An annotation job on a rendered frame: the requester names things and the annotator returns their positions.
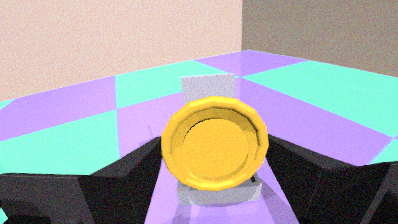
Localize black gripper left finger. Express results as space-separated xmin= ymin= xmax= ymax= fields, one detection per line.
xmin=0 ymin=136 xmax=163 ymax=224

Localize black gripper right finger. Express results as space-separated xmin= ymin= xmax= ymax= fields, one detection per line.
xmin=265 ymin=134 xmax=398 ymax=224

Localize yellow plate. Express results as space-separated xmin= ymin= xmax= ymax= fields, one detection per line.
xmin=160 ymin=96 xmax=269 ymax=191

